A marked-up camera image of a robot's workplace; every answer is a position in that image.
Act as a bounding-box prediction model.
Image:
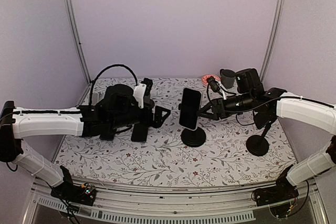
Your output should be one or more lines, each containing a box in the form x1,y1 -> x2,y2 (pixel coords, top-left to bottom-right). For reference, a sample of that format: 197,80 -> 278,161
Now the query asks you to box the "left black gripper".
110,103 -> 171,130

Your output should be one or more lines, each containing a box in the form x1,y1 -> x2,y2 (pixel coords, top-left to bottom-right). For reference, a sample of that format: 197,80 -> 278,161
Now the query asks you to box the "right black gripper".
196,92 -> 254,121

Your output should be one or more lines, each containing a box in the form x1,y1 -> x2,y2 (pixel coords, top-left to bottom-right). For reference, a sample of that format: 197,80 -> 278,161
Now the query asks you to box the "black round base phone stand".
143,95 -> 155,109

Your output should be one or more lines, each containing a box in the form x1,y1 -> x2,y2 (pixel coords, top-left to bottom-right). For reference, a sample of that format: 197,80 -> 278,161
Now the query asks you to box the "black phone blue edge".
99,134 -> 115,141

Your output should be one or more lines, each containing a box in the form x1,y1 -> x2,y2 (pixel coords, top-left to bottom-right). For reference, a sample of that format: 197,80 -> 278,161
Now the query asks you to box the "white phone stand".
92,93 -> 100,105

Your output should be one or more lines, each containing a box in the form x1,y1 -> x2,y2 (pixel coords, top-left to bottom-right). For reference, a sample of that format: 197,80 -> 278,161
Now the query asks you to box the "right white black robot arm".
197,68 -> 335,201

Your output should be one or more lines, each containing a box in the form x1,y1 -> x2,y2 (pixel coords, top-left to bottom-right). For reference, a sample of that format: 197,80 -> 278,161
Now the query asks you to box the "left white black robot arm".
1,83 -> 171,200

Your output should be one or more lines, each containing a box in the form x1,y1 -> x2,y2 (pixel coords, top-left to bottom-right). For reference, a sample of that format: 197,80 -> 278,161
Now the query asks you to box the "black blue phone on tall stand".
253,112 -> 277,130

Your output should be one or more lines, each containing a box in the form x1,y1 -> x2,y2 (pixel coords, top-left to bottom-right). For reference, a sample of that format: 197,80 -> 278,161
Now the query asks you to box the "black tall round-base stand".
246,123 -> 272,157

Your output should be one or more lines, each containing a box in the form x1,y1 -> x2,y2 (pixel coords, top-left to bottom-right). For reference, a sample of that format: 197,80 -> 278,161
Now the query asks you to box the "red white patterned bowl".
201,74 -> 221,88

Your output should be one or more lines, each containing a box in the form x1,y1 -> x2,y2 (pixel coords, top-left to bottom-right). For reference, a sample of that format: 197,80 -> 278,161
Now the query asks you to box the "dark grey mug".
219,69 -> 235,89

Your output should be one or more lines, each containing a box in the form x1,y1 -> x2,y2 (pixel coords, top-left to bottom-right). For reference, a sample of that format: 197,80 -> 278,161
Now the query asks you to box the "floral patterned table mat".
55,78 -> 296,187

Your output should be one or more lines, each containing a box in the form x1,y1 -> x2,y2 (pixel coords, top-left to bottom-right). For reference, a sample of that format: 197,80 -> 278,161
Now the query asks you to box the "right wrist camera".
206,76 -> 227,100

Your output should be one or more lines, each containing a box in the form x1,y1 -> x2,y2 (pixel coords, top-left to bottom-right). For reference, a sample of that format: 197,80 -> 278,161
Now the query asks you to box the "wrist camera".
133,78 -> 153,109
206,76 -> 227,100

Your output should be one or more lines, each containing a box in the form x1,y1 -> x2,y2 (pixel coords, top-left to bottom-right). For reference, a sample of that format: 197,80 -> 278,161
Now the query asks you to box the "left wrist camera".
133,78 -> 153,109

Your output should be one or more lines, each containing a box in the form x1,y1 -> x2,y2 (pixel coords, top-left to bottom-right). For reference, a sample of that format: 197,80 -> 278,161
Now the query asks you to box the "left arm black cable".
89,63 -> 139,106

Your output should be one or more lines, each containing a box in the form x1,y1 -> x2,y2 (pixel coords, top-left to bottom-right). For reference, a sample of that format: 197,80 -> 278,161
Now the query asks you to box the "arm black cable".
206,84 -> 287,127
89,63 -> 139,106

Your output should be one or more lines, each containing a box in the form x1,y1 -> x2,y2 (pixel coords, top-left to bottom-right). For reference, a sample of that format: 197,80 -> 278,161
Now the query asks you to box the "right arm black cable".
206,84 -> 287,127

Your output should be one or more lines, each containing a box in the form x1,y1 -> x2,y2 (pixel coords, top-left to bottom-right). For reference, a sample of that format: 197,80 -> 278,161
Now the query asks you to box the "front aluminium rail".
22,176 -> 323,224

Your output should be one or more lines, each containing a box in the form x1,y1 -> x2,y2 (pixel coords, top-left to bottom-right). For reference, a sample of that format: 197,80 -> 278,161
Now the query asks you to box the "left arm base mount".
50,166 -> 97,206

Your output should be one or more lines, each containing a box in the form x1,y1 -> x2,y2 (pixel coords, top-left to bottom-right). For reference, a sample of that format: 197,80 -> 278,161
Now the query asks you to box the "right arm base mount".
251,165 -> 310,219

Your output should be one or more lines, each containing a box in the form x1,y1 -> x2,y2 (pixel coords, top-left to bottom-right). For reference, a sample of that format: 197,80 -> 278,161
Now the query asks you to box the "right aluminium frame post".
260,0 -> 285,82

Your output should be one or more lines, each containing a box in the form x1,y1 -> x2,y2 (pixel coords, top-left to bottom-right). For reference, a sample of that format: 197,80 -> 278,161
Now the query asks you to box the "aluminium frame post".
260,0 -> 285,82
64,0 -> 91,84

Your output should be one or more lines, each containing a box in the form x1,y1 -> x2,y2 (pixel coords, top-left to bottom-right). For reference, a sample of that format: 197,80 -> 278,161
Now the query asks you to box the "left aluminium frame post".
64,0 -> 91,84

